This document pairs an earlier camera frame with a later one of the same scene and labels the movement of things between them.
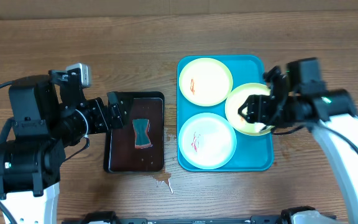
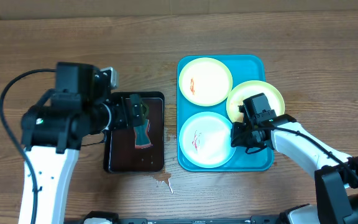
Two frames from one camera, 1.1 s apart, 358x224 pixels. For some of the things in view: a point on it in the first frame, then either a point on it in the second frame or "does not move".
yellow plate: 235,101 does not move
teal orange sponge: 141,137 does not move
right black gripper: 274,104 to 239,137
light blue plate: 207,140 does not move
